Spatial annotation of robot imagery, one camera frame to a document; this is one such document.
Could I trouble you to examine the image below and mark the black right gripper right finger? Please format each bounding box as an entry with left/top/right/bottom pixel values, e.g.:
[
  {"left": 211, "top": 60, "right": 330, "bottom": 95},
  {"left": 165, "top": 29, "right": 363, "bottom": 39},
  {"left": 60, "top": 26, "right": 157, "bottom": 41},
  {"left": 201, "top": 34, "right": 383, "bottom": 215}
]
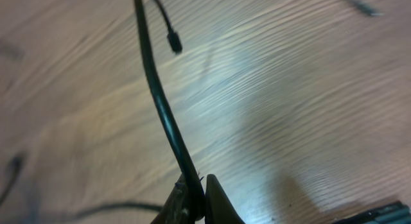
[{"left": 205, "top": 174, "right": 245, "bottom": 224}]

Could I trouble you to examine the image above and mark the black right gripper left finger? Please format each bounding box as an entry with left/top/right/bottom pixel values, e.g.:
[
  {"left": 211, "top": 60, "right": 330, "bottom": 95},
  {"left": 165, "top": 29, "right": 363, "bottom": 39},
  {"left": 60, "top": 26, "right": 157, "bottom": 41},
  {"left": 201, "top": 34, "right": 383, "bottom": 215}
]
[{"left": 150, "top": 175, "right": 193, "bottom": 224}]

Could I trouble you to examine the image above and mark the black cable bundle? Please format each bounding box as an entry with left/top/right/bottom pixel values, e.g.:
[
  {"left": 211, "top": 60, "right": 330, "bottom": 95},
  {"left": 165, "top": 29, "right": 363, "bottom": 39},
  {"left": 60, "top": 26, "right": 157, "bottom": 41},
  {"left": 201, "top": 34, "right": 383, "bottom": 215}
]
[{"left": 133, "top": 0, "right": 206, "bottom": 221}]

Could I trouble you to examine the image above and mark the separated black cable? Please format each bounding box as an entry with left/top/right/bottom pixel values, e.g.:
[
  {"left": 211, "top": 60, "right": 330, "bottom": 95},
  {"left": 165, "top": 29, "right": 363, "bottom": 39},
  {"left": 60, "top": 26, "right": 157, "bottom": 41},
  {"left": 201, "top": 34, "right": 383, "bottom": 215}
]
[{"left": 0, "top": 153, "right": 164, "bottom": 221}]

